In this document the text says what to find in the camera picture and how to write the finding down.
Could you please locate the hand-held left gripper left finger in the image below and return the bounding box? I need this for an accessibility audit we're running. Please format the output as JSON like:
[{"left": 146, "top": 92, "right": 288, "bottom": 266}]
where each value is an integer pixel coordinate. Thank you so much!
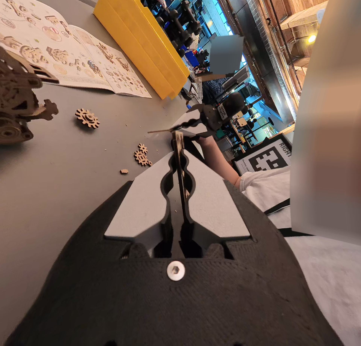
[{"left": 104, "top": 151, "right": 176, "bottom": 257}]

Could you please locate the instruction booklet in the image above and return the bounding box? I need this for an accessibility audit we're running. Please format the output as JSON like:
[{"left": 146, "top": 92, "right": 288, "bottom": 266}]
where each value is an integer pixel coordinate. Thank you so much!
[{"left": 0, "top": 0, "right": 153, "bottom": 99}]

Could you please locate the medium wooden gear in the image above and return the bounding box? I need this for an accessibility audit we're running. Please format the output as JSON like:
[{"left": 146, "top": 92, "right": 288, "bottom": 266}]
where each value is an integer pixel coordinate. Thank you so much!
[{"left": 134, "top": 150, "right": 153, "bottom": 167}]

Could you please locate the yellow plastic bin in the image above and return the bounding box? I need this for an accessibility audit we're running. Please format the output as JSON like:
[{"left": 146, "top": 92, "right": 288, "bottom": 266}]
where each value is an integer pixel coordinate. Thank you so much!
[{"left": 93, "top": 0, "right": 190, "bottom": 100}]

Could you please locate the wooden cutout sheet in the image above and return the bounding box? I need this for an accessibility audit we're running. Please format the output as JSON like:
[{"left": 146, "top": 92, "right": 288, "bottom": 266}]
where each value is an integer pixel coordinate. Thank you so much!
[{"left": 172, "top": 130, "right": 193, "bottom": 231}]

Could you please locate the black strap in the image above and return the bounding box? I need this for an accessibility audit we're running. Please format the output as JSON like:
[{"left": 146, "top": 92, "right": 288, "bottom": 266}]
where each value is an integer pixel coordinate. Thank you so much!
[{"left": 264, "top": 198, "right": 315, "bottom": 238}]

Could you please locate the partly built wooden model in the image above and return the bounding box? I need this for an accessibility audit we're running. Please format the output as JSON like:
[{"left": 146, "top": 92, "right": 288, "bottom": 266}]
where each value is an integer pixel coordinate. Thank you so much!
[{"left": 0, "top": 45, "right": 60, "bottom": 145}]

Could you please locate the person's right forearm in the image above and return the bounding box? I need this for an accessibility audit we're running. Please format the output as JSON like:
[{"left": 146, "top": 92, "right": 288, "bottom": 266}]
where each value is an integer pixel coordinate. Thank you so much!
[{"left": 197, "top": 137, "right": 242, "bottom": 189}]

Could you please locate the framed black-white marker sign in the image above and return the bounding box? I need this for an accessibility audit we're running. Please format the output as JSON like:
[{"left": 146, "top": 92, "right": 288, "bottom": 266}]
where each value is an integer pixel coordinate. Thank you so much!
[{"left": 231, "top": 134, "right": 293, "bottom": 176}]

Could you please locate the person's white shirt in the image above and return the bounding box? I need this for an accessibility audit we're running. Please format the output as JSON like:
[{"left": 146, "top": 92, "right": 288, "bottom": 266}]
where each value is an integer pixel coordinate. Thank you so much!
[{"left": 240, "top": 165, "right": 361, "bottom": 346}]

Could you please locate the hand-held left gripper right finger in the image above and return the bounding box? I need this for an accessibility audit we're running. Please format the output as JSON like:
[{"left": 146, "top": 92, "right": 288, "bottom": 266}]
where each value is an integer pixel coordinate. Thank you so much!
[{"left": 183, "top": 149, "right": 251, "bottom": 255}]

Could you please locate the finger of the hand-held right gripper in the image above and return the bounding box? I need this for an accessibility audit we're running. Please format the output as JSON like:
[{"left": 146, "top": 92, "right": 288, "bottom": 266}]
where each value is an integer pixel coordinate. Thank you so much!
[
  {"left": 176, "top": 124, "right": 208, "bottom": 139},
  {"left": 172, "top": 104, "right": 204, "bottom": 130}
]

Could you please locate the rack of black dumbbells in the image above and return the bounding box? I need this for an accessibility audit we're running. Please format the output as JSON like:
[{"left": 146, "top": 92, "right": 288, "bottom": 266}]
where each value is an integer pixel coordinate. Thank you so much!
[{"left": 152, "top": 0, "right": 204, "bottom": 57}]

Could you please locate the large wooden gear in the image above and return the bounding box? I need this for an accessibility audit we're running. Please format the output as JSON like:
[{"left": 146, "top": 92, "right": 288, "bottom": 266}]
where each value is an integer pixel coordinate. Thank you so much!
[{"left": 75, "top": 108, "right": 100, "bottom": 129}]

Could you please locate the silver ventilation duct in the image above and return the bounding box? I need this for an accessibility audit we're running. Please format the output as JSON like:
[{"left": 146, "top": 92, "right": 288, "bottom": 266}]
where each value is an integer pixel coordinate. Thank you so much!
[{"left": 221, "top": 0, "right": 297, "bottom": 124}]

